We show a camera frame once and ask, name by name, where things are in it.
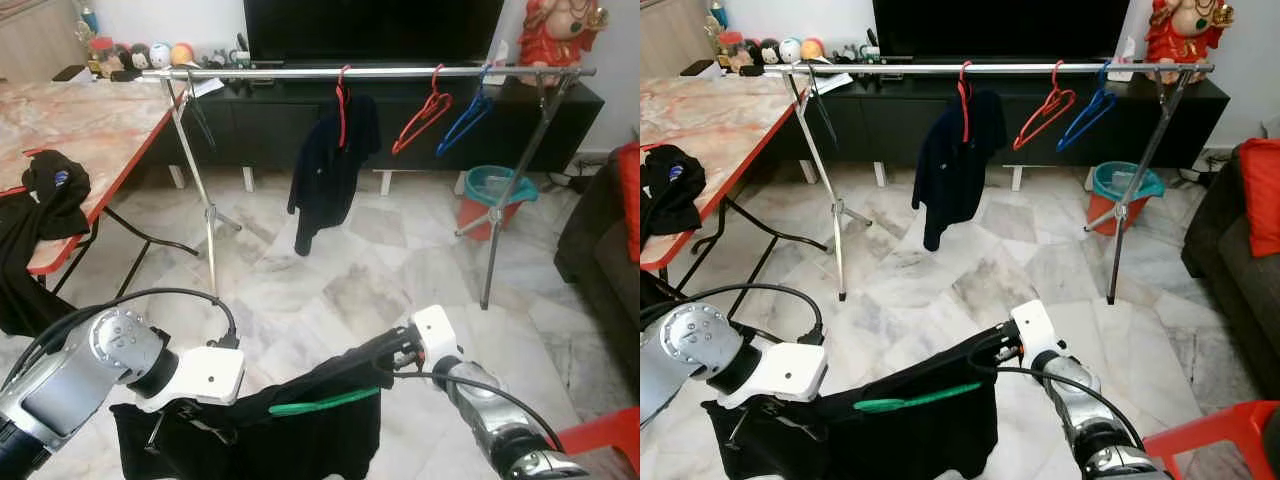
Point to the green plastic hanger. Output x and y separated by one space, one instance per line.
320 403
910 400

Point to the black jacket with green logo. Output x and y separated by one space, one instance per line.
900 440
300 440

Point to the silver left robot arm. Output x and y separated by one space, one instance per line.
680 360
60 390

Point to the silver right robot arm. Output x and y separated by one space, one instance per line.
490 410
1090 410

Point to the red plastic hanger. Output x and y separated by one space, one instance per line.
341 110
964 105
1058 88
437 92

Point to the blue plastic hanger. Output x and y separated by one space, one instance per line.
1104 90
482 92

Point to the orange bin with teal bag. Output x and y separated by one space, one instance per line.
475 215
1100 212

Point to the navy blue polo shirt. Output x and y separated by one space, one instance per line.
325 180
950 175

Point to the red plastic stool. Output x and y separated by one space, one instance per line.
1210 430
610 430

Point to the dark grey fabric sofa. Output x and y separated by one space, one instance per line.
600 250
1230 300

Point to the black tv console cabinet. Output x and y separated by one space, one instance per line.
880 130
260 130

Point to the black shirt with blue logo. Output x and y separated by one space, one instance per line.
40 210
670 205

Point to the black flat screen television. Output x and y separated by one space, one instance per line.
1000 28
370 30

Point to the red laughing buddha statue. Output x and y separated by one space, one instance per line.
1180 35
550 40

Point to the yellow red plush toy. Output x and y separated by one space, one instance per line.
812 50
182 54

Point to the white blue plush toy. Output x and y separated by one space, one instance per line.
790 50
160 55

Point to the marble table with red edge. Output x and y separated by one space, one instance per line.
80 130
700 130

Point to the black mouse plush toy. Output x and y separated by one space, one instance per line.
755 53
122 58
771 53
141 58

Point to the white box with black top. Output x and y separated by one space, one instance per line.
70 72
700 68

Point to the light wood cabinet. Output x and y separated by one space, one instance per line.
675 40
40 45

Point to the gold trophy with blue cup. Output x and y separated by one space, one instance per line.
717 18
88 20

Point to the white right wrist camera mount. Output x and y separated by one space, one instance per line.
437 335
1035 325

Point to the silver metal clothes rail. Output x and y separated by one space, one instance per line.
290 73
900 69

